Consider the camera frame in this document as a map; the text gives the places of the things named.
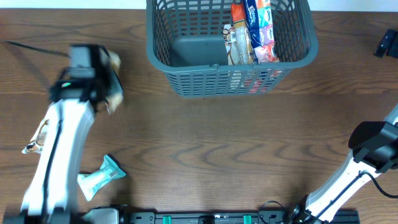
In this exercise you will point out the teal snack packet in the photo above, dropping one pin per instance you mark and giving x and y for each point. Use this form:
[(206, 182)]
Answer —
[(91, 183)]

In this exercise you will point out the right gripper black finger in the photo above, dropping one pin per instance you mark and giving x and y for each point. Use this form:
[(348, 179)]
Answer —
[(392, 50), (381, 49)]

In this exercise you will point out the beige snack bag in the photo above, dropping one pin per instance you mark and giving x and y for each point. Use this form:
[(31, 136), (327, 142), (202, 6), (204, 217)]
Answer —
[(115, 94)]

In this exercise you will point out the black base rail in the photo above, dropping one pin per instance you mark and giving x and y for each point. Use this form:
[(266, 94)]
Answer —
[(270, 212)]

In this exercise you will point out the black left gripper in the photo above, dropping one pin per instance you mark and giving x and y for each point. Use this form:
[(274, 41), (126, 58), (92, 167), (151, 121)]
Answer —
[(117, 86)]

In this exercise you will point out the grey plastic lattice basket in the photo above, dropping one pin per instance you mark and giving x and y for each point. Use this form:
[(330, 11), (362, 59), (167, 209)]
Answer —
[(219, 48)]

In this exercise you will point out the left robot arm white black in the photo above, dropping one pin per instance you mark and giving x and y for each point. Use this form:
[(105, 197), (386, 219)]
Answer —
[(91, 79)]

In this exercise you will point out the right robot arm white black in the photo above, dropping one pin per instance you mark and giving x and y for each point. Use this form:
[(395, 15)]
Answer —
[(373, 151)]

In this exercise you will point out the orange cracker tube pack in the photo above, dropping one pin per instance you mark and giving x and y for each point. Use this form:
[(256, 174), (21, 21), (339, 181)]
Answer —
[(244, 47)]

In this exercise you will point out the beige mushroom pouch brown label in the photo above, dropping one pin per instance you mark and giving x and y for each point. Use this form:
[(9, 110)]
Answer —
[(230, 42)]

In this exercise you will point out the blue tissue pack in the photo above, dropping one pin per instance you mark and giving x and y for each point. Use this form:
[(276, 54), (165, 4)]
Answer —
[(260, 26)]

